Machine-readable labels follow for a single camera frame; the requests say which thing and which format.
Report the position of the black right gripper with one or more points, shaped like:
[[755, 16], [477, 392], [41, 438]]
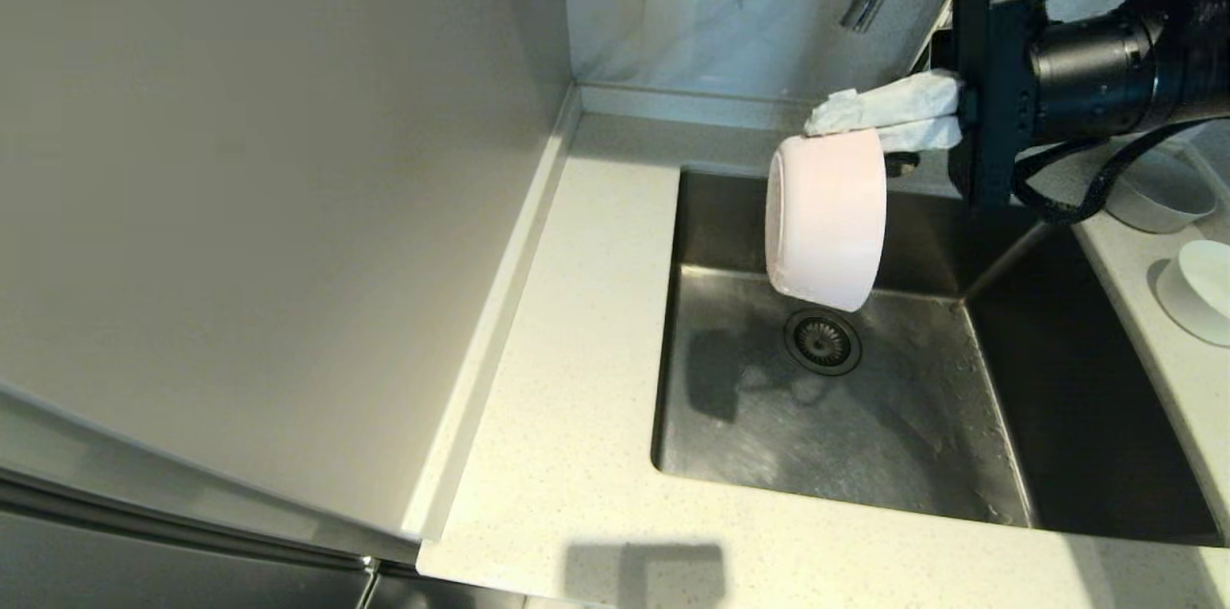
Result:
[[990, 95]]

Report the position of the stainless steel sink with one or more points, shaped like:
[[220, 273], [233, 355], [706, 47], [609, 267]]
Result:
[[750, 417]]

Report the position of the round metal drain strainer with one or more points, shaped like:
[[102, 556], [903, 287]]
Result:
[[823, 345]]

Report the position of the pink bowl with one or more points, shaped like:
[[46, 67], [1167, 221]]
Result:
[[826, 225]]

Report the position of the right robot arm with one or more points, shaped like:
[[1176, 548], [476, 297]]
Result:
[[1105, 81]]

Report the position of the tall grey cabinet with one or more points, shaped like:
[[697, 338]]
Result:
[[240, 206]]

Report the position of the steel bowl with white inside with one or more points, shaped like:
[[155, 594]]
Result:
[[1163, 201]]

